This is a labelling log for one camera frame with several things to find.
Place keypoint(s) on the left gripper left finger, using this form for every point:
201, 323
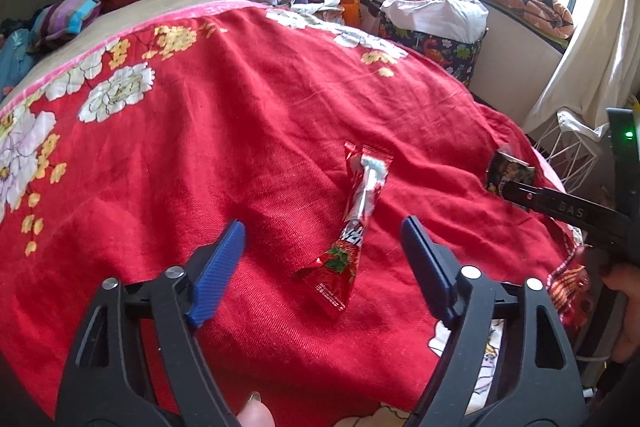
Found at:
106, 379

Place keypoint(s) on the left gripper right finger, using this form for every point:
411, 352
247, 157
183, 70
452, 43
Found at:
507, 360

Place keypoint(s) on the dark green snack packet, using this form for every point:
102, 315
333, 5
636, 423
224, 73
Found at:
506, 168

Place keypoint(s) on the red stick wrapper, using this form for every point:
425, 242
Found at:
331, 276

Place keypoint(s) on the person's right hand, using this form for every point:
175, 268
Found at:
626, 279

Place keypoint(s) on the person's left hand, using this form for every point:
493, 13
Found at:
255, 413

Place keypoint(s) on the right cream curtain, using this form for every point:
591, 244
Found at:
600, 67

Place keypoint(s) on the dinosaur print laundry basket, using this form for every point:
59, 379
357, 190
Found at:
457, 58

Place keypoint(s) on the orange patterned folded blanket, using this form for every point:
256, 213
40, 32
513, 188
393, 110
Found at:
549, 17

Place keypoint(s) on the red floral blanket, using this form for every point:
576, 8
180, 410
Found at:
133, 146

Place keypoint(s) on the white bag in basket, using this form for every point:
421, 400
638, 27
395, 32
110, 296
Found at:
463, 21

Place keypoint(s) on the orange bag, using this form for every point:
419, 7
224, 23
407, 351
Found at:
351, 13

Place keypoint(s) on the striped purple blue garment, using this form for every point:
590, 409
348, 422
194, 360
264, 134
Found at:
61, 22

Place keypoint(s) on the white wire side table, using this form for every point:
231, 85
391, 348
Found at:
571, 148

